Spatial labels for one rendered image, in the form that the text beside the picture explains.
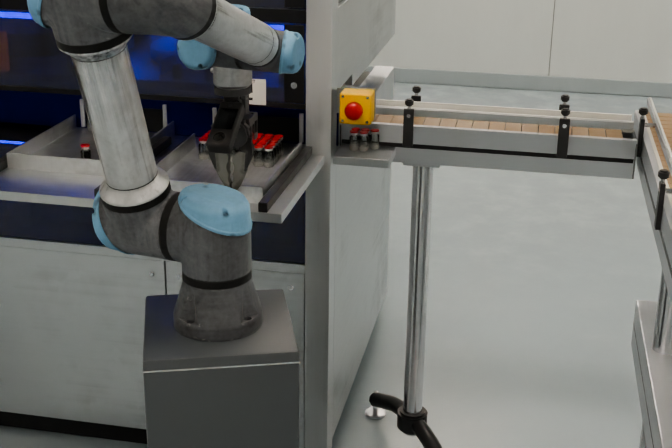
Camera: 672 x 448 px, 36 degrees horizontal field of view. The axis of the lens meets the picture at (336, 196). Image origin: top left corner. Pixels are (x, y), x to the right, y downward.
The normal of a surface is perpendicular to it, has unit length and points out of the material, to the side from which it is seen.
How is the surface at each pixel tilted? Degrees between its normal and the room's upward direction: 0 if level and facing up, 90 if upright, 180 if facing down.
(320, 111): 90
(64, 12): 108
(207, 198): 8
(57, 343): 90
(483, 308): 0
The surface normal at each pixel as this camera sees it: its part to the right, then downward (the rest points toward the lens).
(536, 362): 0.01, -0.94
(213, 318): -0.01, 0.03
